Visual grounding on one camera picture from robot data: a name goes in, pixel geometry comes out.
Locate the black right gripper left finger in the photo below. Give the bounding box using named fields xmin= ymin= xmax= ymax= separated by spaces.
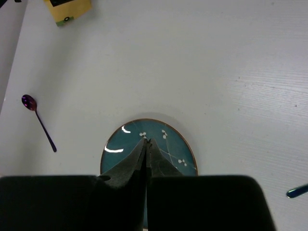
xmin=100 ymin=139 xmax=147 ymax=229

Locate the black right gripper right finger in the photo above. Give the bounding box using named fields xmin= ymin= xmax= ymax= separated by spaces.
xmin=146 ymin=139 xmax=183 ymax=229

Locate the teal floral ceramic plate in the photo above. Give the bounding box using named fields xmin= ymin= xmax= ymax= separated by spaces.
xmin=100 ymin=118 xmax=198 ymax=176

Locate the purple iridescent spoon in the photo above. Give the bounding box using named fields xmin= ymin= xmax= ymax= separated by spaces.
xmin=21 ymin=94 xmax=57 ymax=153

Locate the iridescent blue-green fork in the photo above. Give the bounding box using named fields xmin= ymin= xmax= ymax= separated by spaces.
xmin=286 ymin=184 xmax=308 ymax=198

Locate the yellow vehicle-print placemat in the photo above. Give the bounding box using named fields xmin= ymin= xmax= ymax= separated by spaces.
xmin=44 ymin=0 xmax=92 ymax=27

